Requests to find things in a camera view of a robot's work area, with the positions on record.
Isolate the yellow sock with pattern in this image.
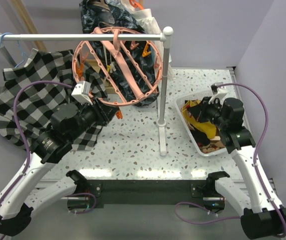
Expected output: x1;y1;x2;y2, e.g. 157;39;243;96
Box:
181;99;217;140

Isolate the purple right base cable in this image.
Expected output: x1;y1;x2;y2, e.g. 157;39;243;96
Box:
174;201;243;225

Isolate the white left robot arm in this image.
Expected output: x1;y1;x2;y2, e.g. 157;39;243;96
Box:
0;99;119;237

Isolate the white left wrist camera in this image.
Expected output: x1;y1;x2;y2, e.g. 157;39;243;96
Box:
72;80;93;105

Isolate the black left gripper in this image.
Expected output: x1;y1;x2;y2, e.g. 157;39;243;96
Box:
68;95;119;142

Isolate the white plastic basket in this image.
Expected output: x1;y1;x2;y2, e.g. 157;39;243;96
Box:
175;89;247;158

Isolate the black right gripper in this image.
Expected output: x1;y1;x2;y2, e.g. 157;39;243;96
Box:
187;96;227;129

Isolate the orange plastic hanger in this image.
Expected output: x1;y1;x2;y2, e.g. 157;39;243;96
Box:
129;0;144;10

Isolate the pink round clip hanger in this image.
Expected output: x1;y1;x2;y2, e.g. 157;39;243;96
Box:
72;27;165;107

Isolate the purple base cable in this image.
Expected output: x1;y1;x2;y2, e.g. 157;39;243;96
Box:
69;192;99;215
174;201;243;225

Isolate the white garment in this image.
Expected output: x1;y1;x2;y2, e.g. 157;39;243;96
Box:
120;0;165;76

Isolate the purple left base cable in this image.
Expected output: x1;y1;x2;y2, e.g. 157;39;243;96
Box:
69;192;99;215

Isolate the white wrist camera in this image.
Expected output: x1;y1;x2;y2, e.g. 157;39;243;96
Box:
209;82;228;104
72;80;93;105

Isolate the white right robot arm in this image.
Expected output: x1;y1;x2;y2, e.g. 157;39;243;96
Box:
186;97;286;240

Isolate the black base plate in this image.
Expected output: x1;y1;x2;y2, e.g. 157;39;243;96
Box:
75;179;225;211

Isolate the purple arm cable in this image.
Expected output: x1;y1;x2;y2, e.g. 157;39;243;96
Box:
0;80;73;227
220;82;286;238

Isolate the light blue wire hanger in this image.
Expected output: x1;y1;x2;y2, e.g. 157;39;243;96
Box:
0;32;30;69

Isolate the white clothes rack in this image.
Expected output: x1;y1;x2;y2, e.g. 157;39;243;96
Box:
0;26;173;156

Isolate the dark blue patterned garment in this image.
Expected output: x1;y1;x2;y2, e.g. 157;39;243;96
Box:
80;0;156;101

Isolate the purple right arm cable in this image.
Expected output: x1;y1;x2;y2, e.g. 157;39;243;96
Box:
220;82;286;238

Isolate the wooden frame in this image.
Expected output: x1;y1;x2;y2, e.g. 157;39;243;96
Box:
11;0;47;52

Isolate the teal garment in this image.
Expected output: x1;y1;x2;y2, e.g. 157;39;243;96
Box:
105;0;147;33

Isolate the black white checkered shirt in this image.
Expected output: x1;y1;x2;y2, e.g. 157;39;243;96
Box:
0;49;110;152

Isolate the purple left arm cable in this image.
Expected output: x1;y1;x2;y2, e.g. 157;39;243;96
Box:
0;80;73;227

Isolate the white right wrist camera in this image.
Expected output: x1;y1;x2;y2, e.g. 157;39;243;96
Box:
209;82;228;104

